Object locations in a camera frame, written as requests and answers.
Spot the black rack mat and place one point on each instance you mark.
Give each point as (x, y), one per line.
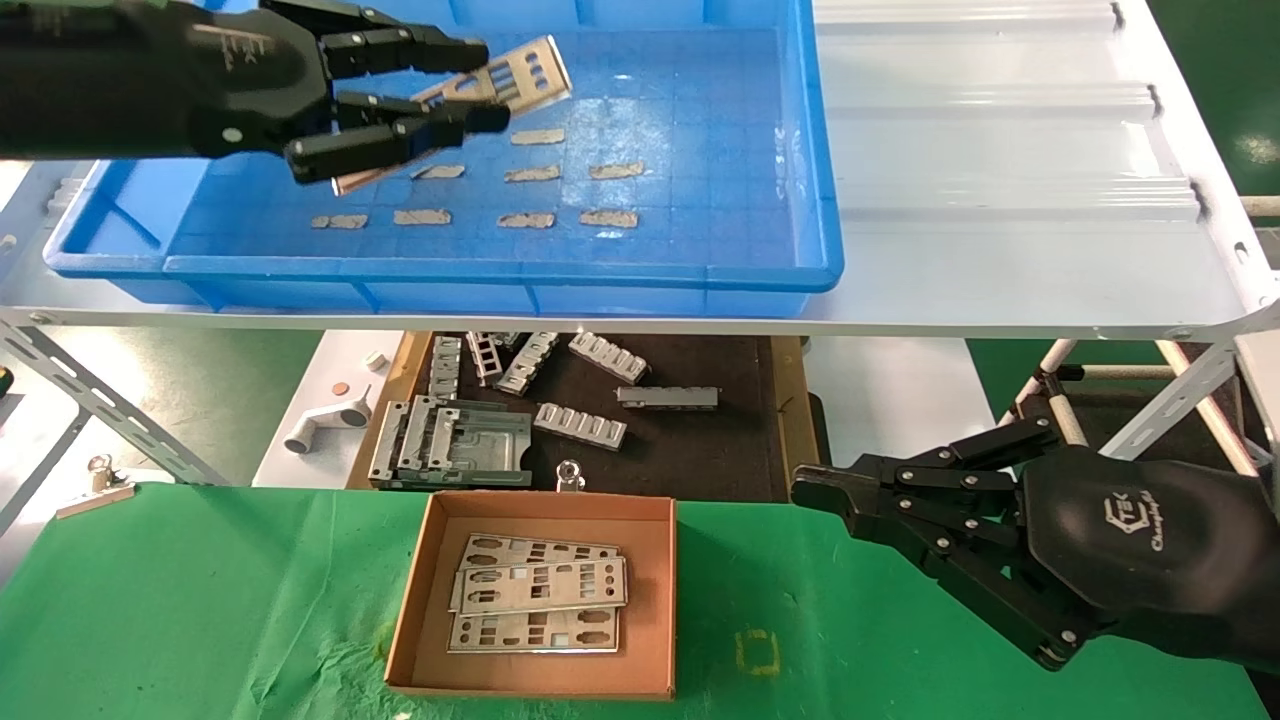
(1125, 400)

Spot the long grey metal bar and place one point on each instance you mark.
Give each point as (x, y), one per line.
(667, 397)

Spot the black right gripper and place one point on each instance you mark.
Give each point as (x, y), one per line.
(1150, 560)

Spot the green table cloth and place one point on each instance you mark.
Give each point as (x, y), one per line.
(720, 560)

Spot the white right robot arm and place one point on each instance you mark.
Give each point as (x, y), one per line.
(1262, 400)

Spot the shallow cardboard box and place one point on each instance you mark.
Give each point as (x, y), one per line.
(650, 550)

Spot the white plastic pipe bracket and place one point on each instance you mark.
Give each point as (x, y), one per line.
(325, 425)

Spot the large grey metal plate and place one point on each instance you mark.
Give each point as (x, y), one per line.
(490, 450)

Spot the ribbed grey metal bracket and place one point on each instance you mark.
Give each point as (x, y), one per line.
(580, 426)
(608, 358)

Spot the silver slotted shield plate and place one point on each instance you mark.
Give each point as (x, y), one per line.
(550, 85)
(515, 646)
(575, 597)
(500, 548)

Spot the brown tape strip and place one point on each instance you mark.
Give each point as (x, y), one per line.
(525, 220)
(445, 172)
(615, 170)
(536, 136)
(608, 218)
(421, 216)
(530, 173)
(338, 221)

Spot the grey metal rail bracket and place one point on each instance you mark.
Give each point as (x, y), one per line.
(390, 445)

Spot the white perforated shelf leg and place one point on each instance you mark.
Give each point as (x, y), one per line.
(1180, 395)
(120, 410)

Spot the blue plastic tray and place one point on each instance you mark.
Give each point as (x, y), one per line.
(700, 150)

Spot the wood-framed black tray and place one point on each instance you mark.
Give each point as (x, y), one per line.
(700, 450)

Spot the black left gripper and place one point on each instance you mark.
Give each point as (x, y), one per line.
(150, 80)

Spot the white metal shelf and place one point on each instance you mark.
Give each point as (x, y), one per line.
(1000, 200)

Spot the small white cube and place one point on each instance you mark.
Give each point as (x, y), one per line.
(376, 361)

